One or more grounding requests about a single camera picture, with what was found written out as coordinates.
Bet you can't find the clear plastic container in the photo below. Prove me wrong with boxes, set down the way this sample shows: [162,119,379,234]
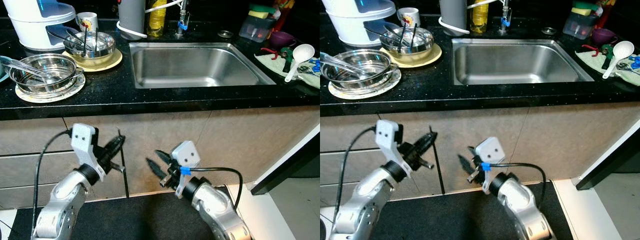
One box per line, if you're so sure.
[239,15,276,43]
[562,12,600,40]

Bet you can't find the pale green cloth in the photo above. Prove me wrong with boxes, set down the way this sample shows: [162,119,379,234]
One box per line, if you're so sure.
[255,50,321,90]
[575,47,640,87]

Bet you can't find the yellow green sponge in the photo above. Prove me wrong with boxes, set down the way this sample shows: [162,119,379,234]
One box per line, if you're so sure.
[249,4,278,20]
[571,1,601,17]

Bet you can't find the stainless steel sink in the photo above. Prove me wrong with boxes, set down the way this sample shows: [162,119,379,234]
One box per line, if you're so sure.
[128,41,277,90]
[451,38,596,86]

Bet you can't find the white power cable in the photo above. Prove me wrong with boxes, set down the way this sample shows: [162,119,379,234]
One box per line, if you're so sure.
[116,0,183,41]
[438,0,506,36]

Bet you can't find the steel faucet with blue clip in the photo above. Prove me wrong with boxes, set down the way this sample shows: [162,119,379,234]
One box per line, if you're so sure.
[175,0,192,37]
[497,0,513,33]

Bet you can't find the steel bowl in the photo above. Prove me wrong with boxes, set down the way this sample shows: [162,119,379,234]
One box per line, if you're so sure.
[380,27,435,56]
[62,31,117,60]

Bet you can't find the white rice spoon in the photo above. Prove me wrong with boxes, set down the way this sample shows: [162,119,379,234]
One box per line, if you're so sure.
[284,44,316,83]
[602,41,635,80]

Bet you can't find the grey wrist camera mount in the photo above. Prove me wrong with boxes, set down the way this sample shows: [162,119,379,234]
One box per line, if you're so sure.
[70,123,107,182]
[474,137,507,195]
[171,141,202,198]
[375,120,415,178]

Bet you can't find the white printed mug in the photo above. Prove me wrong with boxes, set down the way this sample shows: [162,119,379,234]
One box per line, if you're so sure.
[76,11,99,33]
[397,7,421,28]

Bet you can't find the red yellow package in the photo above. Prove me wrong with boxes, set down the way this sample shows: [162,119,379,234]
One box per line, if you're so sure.
[272,0,296,31]
[595,0,613,28]

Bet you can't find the black white-edged side panel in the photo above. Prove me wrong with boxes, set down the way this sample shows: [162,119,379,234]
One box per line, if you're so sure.
[575,135,640,191]
[250,125,321,196]

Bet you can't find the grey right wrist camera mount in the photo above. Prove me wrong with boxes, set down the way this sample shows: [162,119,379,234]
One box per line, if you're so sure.
[474,137,507,195]
[171,141,202,198]

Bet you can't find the yellow oil bottle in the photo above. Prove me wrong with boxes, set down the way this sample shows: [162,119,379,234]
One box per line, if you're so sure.
[469,0,490,35]
[146,0,167,38]

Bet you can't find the pale yellow plate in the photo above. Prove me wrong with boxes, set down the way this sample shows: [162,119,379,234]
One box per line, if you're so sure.
[61,47,123,72]
[379,42,443,68]

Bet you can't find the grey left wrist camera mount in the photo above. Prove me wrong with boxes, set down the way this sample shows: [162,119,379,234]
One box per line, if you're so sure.
[70,123,107,182]
[375,120,415,178]

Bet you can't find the white floral plate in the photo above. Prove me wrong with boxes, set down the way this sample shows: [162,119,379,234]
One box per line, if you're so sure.
[327,67,402,100]
[15,72,87,104]

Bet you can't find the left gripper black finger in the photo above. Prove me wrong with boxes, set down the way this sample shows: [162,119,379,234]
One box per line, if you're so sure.
[104,141,126,162]
[106,134,126,152]
[414,131,438,149]
[412,139,439,158]

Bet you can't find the steel strainer pot with handles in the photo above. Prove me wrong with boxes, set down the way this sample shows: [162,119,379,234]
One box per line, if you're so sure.
[320,49,401,91]
[7,53,85,96]

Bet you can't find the grey electric kettle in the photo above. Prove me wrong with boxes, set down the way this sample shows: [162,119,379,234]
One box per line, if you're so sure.
[439,0,468,33]
[117,0,147,37]

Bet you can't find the purple cup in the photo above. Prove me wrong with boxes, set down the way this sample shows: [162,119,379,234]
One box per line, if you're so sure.
[268,31,297,49]
[591,27,619,46]

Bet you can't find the white tiered plastic rack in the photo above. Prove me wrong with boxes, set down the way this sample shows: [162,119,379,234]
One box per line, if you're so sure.
[2,0,77,51]
[321,0,397,47]

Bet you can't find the steel spoon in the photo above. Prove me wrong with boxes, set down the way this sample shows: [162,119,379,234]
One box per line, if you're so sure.
[46,30,83,47]
[364,26,401,43]
[382,25,408,43]
[0,56,53,81]
[65,29,93,48]
[320,52,373,76]

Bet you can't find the grey brown base cabinet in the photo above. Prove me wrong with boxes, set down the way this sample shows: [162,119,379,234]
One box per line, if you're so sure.
[320,102,640,211]
[0,107,321,211]

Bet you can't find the green black kitchen tool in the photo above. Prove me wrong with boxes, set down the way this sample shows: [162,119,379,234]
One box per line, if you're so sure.
[600,43,616,70]
[279,46,296,73]

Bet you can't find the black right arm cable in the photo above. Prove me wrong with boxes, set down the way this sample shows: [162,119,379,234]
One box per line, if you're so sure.
[190,167,244,211]
[492,162,548,211]

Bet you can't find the pale yellow bowl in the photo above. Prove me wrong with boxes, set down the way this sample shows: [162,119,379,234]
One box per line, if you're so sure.
[75,52,116,66]
[392,48,433,62]

